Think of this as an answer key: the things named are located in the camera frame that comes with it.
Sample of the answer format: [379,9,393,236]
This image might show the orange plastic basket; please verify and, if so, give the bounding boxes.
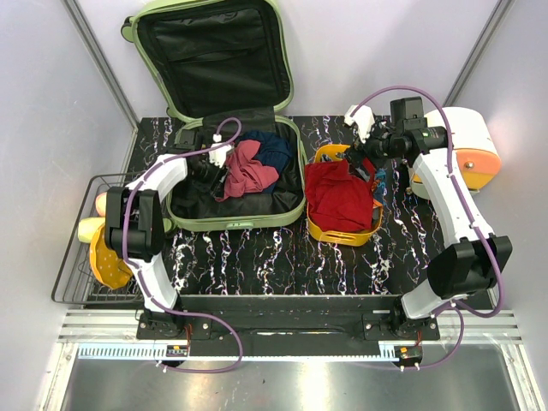
[307,144,384,247]

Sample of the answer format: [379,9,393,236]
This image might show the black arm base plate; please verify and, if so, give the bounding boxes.
[138,295,440,343]

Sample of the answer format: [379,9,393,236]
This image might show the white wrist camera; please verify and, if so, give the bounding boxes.
[343,104,375,144]
[208,134,234,168]

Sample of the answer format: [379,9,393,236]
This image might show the colourful patterned shorts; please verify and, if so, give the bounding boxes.
[372,169,386,208]

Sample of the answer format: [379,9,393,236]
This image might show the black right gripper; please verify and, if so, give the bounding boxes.
[343,115,402,182]

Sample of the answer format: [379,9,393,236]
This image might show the aluminium rail frame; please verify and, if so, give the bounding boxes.
[38,310,547,410]

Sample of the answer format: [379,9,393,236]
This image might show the yellow cup in basket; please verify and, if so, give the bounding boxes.
[77,217,105,244]

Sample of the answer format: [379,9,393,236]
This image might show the black marble pattern mat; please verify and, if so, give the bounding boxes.
[132,114,489,297]

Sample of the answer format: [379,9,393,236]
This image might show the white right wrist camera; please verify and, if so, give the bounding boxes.
[343,104,375,144]

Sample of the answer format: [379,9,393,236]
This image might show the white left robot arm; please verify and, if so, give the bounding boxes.
[104,127,241,339]

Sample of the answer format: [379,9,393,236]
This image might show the white orange drawer cabinet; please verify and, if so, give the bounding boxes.
[406,106,502,200]

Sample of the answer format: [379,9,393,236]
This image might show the yellow dotted plate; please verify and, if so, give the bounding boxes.
[89,232,133,289]

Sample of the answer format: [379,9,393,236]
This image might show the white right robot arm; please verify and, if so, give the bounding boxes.
[344,95,512,340]

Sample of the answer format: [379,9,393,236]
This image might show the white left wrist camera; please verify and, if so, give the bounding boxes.
[208,134,234,168]

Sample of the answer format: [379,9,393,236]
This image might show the red garment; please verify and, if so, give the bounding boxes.
[305,160,373,233]

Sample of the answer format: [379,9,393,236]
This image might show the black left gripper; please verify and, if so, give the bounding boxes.
[189,156,230,199]

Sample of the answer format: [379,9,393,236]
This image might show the navy blue garment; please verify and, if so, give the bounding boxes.
[238,130,294,194]

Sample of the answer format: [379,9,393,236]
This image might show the green hard-shell suitcase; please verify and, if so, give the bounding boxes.
[121,1,306,232]

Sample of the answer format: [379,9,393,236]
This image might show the black wire basket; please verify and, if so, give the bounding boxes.
[51,172,143,308]

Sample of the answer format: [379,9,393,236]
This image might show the pink maroon garment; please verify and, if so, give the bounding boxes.
[217,140,279,201]

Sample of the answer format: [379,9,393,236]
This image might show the pink cup in basket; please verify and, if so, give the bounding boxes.
[95,193,107,217]

